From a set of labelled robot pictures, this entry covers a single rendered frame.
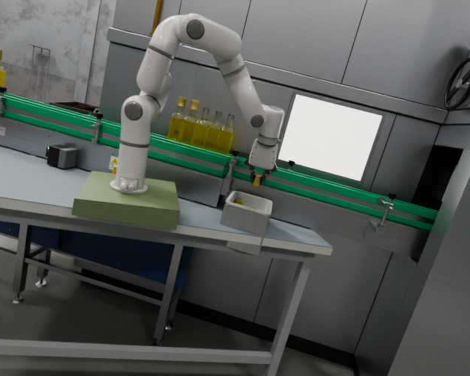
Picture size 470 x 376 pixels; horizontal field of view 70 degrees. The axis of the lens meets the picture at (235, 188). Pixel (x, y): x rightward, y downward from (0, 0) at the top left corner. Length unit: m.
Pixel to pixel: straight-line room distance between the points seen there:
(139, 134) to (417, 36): 1.27
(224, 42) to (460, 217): 1.03
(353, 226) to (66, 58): 10.32
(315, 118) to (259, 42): 0.44
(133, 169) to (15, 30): 10.53
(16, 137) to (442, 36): 1.91
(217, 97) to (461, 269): 1.24
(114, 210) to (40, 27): 10.47
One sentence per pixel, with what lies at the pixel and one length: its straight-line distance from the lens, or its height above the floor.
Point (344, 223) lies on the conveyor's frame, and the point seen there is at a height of 0.82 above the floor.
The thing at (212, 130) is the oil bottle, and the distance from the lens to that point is 1.52.
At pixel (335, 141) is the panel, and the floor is 1.14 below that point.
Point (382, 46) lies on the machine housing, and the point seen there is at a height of 1.59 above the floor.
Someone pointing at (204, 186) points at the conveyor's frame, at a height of 0.83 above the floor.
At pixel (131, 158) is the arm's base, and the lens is 1.15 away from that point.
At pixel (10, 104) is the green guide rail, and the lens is 1.83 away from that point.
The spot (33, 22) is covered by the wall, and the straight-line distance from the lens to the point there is 11.48.
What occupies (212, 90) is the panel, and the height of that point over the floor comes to 1.23.
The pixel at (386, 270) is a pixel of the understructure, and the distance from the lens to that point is 1.87.
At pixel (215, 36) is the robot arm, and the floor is 1.35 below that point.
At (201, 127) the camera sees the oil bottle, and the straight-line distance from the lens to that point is 1.54.
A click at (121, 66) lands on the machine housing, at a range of 1.88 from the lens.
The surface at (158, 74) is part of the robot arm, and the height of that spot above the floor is 1.21.
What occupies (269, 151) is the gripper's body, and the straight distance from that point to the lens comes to 1.29.
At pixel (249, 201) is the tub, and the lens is 1.43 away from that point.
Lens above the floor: 1.15
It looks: 12 degrees down
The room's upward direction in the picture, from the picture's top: 15 degrees clockwise
